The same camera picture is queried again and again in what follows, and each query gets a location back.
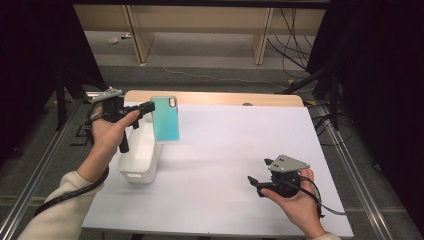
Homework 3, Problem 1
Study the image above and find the white table cover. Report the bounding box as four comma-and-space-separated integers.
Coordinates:
81, 102, 355, 238

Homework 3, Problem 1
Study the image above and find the black metal stand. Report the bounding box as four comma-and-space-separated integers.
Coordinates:
54, 68, 88, 132
275, 64, 342, 132

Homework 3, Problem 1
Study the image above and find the bundle of black cables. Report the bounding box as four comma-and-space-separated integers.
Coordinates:
265, 7, 322, 80

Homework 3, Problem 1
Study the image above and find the white plastic bin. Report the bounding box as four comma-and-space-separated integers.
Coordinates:
116, 101, 165, 185

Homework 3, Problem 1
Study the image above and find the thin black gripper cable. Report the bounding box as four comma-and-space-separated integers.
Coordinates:
282, 175, 348, 220

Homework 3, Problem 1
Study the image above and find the person's left hand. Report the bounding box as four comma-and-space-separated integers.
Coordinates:
89, 108, 141, 158

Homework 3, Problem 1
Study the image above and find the aluminium floor rail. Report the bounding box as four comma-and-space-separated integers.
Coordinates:
315, 103, 397, 240
0, 99, 85, 240

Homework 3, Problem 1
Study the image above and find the iridescent phone case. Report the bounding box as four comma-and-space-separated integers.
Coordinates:
150, 95, 181, 145

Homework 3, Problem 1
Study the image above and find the black curtain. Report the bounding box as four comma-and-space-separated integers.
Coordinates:
305, 0, 424, 236
0, 0, 108, 164

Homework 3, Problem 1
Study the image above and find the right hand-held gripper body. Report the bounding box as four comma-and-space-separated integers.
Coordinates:
265, 153, 311, 199

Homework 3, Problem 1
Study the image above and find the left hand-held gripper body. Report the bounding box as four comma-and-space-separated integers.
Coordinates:
87, 86, 140, 155

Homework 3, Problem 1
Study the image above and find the beige wooden shelf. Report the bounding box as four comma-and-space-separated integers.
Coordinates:
73, 4, 326, 66

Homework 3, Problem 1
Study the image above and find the person's right hand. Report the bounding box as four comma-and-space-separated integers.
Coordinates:
260, 167, 323, 235

